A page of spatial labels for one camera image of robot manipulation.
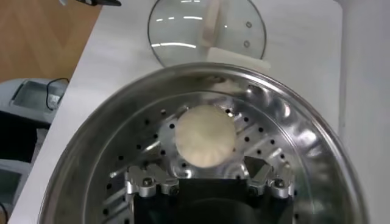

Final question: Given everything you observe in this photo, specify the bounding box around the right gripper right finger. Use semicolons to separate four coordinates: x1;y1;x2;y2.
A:
243;156;295;199

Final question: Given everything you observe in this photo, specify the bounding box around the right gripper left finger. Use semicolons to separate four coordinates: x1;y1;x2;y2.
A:
124;164;180;198

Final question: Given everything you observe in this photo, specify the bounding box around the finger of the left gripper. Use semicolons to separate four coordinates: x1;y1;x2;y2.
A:
59;0;122;7

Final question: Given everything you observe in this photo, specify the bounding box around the white steamed baozi bun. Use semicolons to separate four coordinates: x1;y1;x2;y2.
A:
174;105;238;169

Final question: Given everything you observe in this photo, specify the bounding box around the glass lid with white handle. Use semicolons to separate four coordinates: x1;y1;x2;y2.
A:
147;0;268;68

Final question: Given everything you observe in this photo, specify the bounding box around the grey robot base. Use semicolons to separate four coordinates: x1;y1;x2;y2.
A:
0;77;70;214

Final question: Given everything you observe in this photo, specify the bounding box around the perforated steel steamer basket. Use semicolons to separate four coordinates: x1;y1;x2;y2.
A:
38;62;369;224

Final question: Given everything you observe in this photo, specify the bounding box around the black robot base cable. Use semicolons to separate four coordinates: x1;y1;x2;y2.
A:
45;77;71;111

